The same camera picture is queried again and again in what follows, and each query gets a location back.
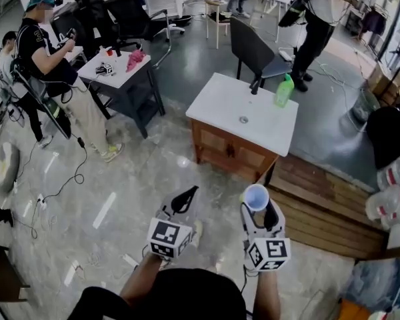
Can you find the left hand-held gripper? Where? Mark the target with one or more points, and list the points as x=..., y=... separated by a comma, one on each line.
x=168, y=237

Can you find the black sink faucet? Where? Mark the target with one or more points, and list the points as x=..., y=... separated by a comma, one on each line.
x=255, y=87

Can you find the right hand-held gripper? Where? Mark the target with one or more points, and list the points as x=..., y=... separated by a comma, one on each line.
x=270, y=250

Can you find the person's left forearm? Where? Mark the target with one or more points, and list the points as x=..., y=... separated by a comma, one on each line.
x=141, y=278

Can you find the black and green hanging pouch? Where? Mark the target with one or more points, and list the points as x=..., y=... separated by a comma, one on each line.
x=58, y=118

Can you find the light blue plastic cup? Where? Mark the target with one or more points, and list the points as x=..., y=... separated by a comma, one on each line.
x=256, y=197

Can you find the dark wooden cabinet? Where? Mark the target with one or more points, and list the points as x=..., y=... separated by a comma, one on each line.
x=3, y=272

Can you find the white power strip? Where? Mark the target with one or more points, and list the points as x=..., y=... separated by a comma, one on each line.
x=286, y=55
x=41, y=202

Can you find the white office chair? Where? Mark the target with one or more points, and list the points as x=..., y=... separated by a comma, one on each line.
x=163, y=2

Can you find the person's right forearm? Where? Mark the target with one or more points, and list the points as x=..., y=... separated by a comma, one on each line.
x=268, y=292

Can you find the wooden chair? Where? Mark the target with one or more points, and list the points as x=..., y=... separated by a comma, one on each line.
x=216, y=18

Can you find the packs of water bottles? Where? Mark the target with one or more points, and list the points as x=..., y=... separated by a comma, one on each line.
x=391, y=192

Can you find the pink cloth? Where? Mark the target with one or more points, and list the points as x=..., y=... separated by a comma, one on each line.
x=135, y=60

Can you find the short black faucet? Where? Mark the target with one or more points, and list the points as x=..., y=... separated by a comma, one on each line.
x=118, y=52

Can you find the green spray bottle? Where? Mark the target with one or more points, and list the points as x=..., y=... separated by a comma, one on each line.
x=284, y=92

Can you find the small white-topped table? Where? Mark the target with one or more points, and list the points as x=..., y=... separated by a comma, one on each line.
x=116, y=75

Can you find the wooden plank platform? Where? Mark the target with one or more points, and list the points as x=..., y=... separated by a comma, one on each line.
x=320, y=212

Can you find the mesh waste bin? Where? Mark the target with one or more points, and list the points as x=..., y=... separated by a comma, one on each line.
x=365, y=107

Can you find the grey hand-held gripper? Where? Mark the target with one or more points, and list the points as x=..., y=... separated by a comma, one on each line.
x=105, y=69

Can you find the metal sink drain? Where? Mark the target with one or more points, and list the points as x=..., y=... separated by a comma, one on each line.
x=243, y=119

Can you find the stack of cardboard boxes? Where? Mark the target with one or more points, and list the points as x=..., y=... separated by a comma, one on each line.
x=385, y=82

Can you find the grey round stool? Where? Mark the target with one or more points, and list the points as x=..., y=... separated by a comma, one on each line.
x=3, y=167

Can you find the black bag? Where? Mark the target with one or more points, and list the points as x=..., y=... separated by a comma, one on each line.
x=390, y=135

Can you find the person's black shirt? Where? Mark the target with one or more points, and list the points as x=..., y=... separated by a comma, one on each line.
x=186, y=295

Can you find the black office chair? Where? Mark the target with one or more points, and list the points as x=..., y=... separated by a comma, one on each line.
x=130, y=15
x=86, y=15

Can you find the person's beige shoe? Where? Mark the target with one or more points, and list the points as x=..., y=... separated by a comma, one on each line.
x=197, y=233

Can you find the red cup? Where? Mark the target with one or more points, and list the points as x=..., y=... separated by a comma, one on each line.
x=109, y=52

